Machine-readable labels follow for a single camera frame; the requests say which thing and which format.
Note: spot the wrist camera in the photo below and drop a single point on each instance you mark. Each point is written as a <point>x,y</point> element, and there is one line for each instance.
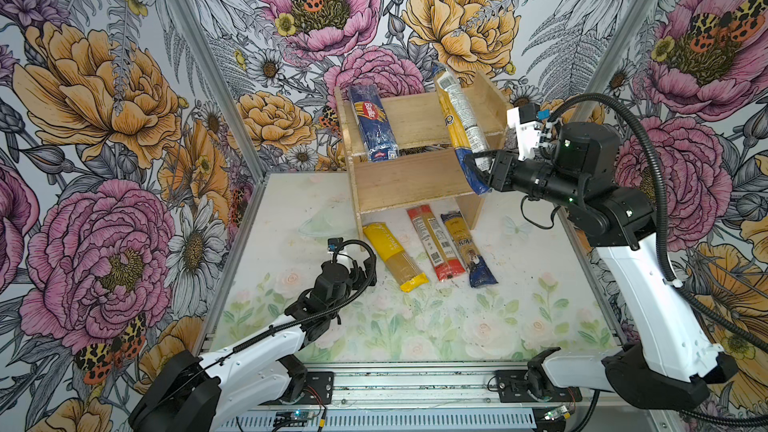
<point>334,244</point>
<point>531,127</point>

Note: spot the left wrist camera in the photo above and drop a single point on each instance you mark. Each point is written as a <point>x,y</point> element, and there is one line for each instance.
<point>334,244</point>

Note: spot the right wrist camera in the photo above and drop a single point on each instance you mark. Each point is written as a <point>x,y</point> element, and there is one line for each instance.
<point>531,127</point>

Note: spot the left green circuit board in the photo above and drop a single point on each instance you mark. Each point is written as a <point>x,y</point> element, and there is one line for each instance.
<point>295,418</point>

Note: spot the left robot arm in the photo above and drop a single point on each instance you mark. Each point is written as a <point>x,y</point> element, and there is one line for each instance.
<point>202,392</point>

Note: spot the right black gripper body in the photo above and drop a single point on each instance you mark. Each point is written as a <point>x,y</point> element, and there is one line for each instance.
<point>536,178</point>

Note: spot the blue Barilla pasta box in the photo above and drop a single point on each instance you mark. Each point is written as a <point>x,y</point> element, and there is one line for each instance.
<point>374,126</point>

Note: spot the clear blue-end spaghetti bag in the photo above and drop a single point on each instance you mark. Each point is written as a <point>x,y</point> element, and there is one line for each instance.
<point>462,125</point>

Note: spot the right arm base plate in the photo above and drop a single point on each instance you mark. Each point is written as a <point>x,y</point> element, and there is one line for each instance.
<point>513,386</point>

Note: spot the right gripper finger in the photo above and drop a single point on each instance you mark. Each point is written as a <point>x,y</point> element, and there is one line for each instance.
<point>476,183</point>
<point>483,159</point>

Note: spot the right green circuit board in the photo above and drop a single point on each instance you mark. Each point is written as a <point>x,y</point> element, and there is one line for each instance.
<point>561,412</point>

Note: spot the yellow blue spaghetti bag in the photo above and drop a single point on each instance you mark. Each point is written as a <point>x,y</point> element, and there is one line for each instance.
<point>480,274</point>

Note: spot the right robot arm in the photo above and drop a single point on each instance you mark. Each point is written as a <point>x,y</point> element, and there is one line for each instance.
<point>674,363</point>

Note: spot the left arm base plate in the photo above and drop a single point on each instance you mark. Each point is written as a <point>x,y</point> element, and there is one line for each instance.
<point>315,387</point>

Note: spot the red spaghetti bag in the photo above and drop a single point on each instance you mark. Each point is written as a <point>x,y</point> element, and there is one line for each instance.
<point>436,243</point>

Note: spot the green circuit board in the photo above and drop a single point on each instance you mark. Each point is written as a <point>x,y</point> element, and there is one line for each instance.
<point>295,418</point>
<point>561,412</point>

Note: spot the aluminium front rail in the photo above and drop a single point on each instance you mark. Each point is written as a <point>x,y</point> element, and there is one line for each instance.
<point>412,385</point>

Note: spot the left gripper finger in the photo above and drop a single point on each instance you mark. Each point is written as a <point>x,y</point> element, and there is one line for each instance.
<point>350,263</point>
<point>368,274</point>

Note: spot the wooden two-tier shelf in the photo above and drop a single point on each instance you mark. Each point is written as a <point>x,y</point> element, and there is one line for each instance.
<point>427,177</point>

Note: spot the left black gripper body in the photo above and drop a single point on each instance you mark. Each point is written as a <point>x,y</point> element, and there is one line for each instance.
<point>359,286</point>

